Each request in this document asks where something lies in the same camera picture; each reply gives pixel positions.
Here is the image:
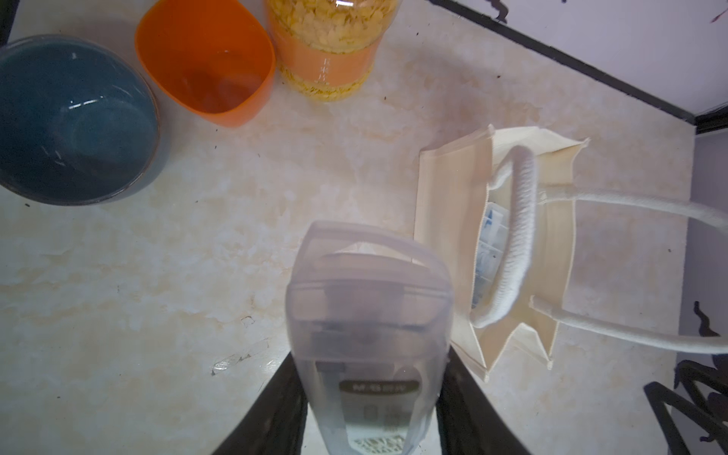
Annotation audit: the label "dark blue ceramic bowl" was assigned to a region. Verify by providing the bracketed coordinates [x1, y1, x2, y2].
[1, 34, 170, 207]

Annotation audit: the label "orange plastic cup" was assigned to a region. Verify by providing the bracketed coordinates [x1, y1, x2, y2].
[135, 0, 276, 128]

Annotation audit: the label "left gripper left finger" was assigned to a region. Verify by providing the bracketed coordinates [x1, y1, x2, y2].
[213, 355, 308, 455]

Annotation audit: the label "blue label compass case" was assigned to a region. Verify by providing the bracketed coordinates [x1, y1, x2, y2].
[472, 202, 510, 308]

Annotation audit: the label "cream canvas tote bag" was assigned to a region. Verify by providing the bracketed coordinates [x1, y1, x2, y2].
[414, 127, 727, 380]

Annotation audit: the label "gold label compass case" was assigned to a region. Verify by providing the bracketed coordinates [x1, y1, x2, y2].
[286, 221, 454, 454]

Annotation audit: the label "red lid corn flake jar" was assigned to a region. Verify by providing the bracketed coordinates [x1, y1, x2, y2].
[265, 0, 401, 102]

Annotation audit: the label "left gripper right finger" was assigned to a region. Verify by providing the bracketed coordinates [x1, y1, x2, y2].
[436, 349, 529, 455]

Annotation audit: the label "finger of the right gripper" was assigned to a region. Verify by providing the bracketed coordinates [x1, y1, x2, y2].
[644, 360, 727, 454]

